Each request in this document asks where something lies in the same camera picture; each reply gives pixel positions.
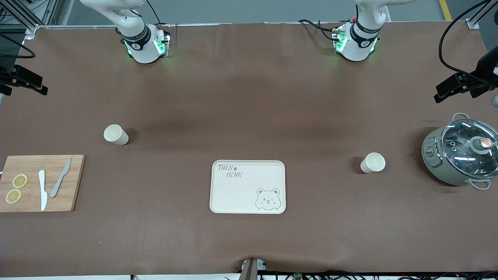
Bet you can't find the cream paper cup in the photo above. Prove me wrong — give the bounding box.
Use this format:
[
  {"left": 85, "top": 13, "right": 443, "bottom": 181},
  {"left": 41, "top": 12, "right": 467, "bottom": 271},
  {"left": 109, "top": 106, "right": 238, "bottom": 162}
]
[{"left": 103, "top": 124, "right": 129, "bottom": 146}]

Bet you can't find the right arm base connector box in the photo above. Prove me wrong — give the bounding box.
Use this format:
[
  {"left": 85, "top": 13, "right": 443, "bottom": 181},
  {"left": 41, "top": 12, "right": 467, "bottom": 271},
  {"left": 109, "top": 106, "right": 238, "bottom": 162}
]
[{"left": 155, "top": 24, "right": 171, "bottom": 59}]

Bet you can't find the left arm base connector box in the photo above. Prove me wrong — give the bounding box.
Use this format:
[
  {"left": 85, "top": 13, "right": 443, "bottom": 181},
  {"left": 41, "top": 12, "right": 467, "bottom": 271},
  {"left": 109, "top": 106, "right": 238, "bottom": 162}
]
[{"left": 332, "top": 24, "right": 347, "bottom": 53}]

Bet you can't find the cream bear print tray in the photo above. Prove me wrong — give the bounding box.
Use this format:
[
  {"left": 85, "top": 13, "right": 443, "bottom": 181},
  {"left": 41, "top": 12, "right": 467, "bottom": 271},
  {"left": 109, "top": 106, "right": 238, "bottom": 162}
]
[{"left": 209, "top": 160, "right": 286, "bottom": 214}]

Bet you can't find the glass pot lid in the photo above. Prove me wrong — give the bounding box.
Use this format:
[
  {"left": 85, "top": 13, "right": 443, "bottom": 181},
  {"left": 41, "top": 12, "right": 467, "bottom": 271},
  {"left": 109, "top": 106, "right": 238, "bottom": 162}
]
[{"left": 441, "top": 119, "right": 498, "bottom": 180}]

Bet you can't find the grey-green cooking pot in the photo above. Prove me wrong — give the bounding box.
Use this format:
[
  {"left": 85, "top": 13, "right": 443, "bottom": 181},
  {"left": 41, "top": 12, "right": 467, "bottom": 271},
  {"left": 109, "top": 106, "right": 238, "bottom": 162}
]
[{"left": 421, "top": 113, "right": 498, "bottom": 191}]

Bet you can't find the grey plastic knife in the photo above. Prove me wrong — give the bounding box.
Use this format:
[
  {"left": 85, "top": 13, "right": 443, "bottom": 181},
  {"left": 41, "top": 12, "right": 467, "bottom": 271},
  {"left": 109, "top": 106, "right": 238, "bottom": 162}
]
[{"left": 50, "top": 157, "right": 72, "bottom": 198}]

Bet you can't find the white plastic knife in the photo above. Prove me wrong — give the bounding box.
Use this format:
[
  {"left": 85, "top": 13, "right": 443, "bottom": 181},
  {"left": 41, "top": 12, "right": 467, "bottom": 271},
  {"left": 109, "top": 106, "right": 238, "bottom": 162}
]
[{"left": 38, "top": 170, "right": 48, "bottom": 211}]

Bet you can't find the wooden cutting board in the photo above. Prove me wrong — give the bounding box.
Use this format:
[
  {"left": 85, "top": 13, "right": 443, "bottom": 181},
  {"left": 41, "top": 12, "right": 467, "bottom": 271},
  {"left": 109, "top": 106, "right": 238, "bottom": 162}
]
[{"left": 0, "top": 155, "right": 86, "bottom": 213}]

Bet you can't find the brown table mat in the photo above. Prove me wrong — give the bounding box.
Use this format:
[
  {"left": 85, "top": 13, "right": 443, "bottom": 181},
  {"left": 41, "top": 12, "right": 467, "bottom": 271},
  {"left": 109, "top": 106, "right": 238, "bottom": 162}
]
[{"left": 0, "top": 21, "right": 498, "bottom": 277}]

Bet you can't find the silver aluminium frame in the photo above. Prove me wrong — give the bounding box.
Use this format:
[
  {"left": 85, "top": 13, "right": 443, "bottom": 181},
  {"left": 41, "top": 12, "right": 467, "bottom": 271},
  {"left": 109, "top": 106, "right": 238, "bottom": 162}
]
[
  {"left": 466, "top": 0, "right": 498, "bottom": 30},
  {"left": 0, "top": 0, "right": 60, "bottom": 40}
]

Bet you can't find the black base cable bundle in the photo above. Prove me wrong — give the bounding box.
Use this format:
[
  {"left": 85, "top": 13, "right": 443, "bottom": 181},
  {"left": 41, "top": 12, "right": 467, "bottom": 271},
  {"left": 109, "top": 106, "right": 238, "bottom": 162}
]
[{"left": 298, "top": 18, "right": 349, "bottom": 42}]

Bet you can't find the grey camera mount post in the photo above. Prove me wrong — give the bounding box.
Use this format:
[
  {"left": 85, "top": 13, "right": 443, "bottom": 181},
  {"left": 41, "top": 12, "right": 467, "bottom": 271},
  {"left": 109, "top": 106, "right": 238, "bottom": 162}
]
[{"left": 239, "top": 257, "right": 268, "bottom": 280}]

